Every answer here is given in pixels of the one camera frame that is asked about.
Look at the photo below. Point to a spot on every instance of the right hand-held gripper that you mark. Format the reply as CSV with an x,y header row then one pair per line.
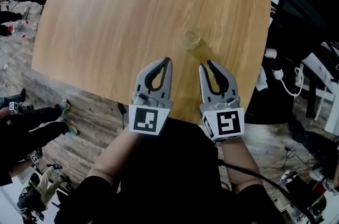
x,y
225,122

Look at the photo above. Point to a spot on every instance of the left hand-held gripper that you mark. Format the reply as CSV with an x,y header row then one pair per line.
x,y
149,119

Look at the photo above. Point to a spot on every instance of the clear plastic cup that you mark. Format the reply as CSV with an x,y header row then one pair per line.
x,y
190,40

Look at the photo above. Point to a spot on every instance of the person's right forearm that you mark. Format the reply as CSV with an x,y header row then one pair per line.
x,y
238,162

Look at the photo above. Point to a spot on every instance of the person's left forearm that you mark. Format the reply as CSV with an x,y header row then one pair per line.
x,y
116,154

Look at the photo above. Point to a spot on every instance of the black power adapter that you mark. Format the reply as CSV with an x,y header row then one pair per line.
x,y
121,108

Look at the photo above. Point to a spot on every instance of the white cloth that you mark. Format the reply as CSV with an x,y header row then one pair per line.
x,y
260,78

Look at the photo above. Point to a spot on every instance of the white round device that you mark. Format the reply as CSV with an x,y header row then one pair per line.
x,y
278,73

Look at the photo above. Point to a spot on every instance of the black chair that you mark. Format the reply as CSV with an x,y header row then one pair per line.
x,y
294,19

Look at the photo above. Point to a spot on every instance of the person's black clothing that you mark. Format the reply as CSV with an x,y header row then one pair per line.
x,y
169,180

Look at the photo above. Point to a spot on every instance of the white power strip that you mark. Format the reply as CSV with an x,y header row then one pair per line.
x,y
287,175

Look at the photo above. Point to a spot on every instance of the clear plastic water bottle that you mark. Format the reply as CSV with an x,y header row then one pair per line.
x,y
22,28

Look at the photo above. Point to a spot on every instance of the white furniture frame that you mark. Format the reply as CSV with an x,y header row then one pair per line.
x,y
325,85

